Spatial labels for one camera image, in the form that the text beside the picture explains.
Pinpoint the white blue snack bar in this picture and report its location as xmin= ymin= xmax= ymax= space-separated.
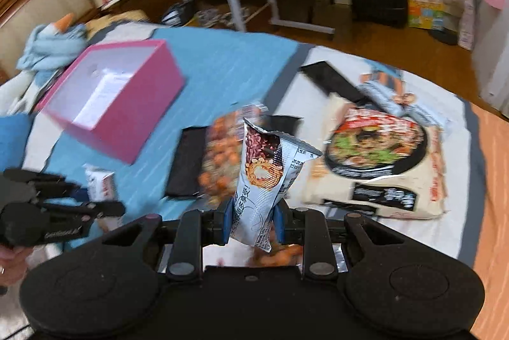
xmin=358 ymin=81 xmax=405 ymax=117

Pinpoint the silver peanut snack bag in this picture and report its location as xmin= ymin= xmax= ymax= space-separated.
xmin=231 ymin=120 xmax=322 ymax=253

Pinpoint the pink cardboard box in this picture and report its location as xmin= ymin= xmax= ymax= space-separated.
xmin=40 ymin=39 xmax=185 ymax=164

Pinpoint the dark backpack on floor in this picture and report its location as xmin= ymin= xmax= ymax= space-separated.
xmin=160 ymin=0 xmax=196 ymax=27

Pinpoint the black snack packet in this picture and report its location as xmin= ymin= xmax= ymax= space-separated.
xmin=299 ymin=60 xmax=372 ymax=106
xmin=164 ymin=126 xmax=208 ymax=200

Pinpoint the light blue plush blanket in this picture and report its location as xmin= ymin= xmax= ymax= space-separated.
xmin=17 ymin=24 xmax=88 ymax=72

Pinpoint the small white red carton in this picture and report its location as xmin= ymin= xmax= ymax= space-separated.
xmin=84 ymin=164 xmax=117 ymax=202

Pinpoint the large instant noodle pack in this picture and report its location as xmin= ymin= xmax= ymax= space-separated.
xmin=302 ymin=93 xmax=447 ymax=219

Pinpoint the white pink package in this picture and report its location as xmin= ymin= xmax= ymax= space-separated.
xmin=458 ymin=0 xmax=475 ymax=51

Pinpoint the person's left hand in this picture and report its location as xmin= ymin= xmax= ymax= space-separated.
xmin=0 ymin=245 xmax=34 ymax=287

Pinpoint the orange snack bag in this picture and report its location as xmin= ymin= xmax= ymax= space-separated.
xmin=198 ymin=102 xmax=267 ymax=209

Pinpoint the colourful gift bag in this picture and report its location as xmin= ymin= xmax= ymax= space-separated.
xmin=408 ymin=0 xmax=445 ymax=31

